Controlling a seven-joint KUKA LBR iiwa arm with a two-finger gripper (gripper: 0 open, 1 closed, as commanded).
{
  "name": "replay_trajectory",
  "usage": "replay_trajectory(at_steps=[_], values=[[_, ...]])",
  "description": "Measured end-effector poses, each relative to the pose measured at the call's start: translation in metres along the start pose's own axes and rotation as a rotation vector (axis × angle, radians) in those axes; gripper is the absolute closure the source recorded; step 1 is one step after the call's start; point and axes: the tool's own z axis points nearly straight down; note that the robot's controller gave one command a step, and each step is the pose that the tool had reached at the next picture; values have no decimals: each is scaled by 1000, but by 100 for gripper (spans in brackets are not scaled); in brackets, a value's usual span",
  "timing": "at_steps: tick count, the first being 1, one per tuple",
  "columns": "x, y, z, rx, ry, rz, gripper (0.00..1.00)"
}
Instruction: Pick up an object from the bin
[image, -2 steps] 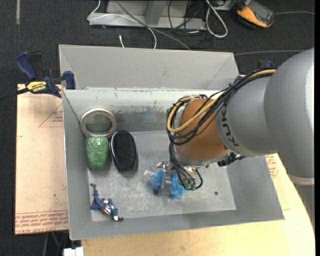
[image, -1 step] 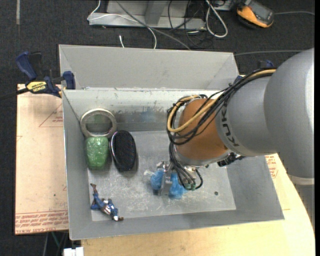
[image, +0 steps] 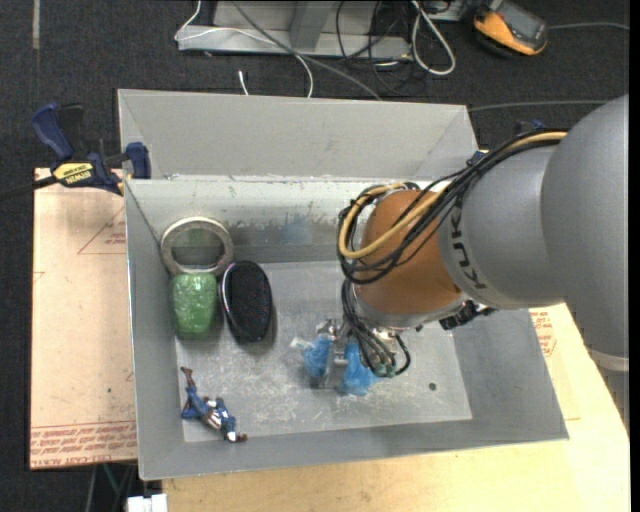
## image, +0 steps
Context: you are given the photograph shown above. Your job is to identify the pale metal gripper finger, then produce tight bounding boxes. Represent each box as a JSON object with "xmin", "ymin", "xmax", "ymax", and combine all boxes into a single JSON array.
[
  {"xmin": 316, "ymin": 319, "xmax": 342, "ymax": 346},
  {"xmin": 326, "ymin": 342, "xmax": 350, "ymax": 391}
]

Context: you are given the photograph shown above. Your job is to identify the blue crumpled plastic bag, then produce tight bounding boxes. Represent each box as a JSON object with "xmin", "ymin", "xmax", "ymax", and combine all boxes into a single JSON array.
[{"xmin": 291, "ymin": 332, "xmax": 384, "ymax": 398}]

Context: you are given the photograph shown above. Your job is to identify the grey metal bin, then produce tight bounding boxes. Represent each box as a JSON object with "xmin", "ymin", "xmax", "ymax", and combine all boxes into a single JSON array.
[{"xmin": 117, "ymin": 88, "xmax": 571, "ymax": 482}]

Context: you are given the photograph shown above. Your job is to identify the blue toy action figure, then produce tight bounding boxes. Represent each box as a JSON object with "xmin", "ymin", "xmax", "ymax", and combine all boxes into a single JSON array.
[{"xmin": 179, "ymin": 366, "xmax": 250, "ymax": 444}]

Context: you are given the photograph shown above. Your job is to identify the green translucent plastic fist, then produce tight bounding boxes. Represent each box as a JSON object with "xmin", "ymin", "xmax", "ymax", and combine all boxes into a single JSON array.
[{"xmin": 168, "ymin": 271, "xmax": 220, "ymax": 341}]

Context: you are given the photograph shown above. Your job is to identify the brown cardboard board, red print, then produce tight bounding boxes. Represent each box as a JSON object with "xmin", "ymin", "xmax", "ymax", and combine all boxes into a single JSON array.
[{"xmin": 29, "ymin": 167, "xmax": 139, "ymax": 471}]

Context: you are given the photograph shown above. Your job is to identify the black cylinder on white bracket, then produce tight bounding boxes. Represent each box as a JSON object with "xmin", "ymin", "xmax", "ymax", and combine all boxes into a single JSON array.
[{"xmin": 438, "ymin": 298, "xmax": 497, "ymax": 331}]

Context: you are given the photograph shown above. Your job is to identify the grey metal ring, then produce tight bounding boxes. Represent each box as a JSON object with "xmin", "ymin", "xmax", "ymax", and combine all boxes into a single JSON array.
[{"xmin": 159, "ymin": 215, "xmax": 236, "ymax": 278}]

